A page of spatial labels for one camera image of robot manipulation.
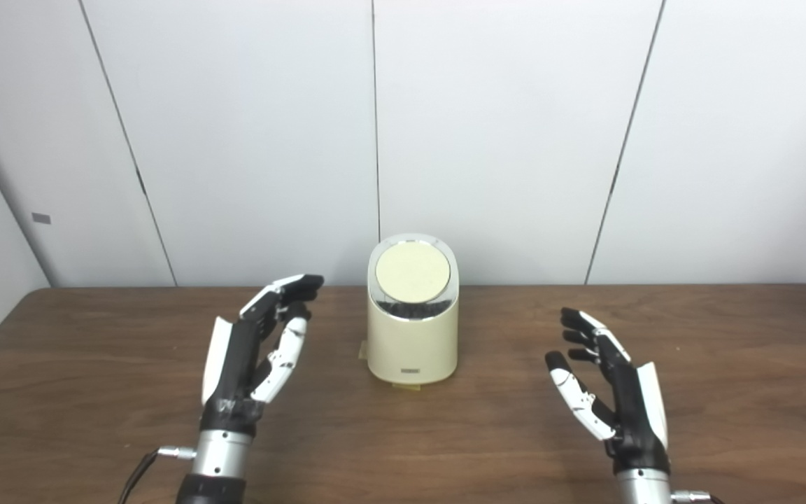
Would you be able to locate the round cream bin lid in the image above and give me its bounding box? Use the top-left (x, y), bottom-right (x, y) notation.
top-left (375, 241), bottom-right (451, 304)

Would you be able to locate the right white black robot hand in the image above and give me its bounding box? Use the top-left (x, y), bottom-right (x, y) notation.
top-left (544, 307), bottom-right (671, 475)

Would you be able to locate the cream-colored desktop bin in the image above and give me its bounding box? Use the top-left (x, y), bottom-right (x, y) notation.
top-left (366, 233), bottom-right (460, 385)

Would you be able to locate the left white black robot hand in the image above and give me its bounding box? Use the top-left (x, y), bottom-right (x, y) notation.
top-left (200, 274), bottom-right (325, 438)

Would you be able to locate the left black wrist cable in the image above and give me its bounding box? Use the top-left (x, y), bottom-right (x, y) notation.
top-left (118, 446), bottom-right (197, 504)

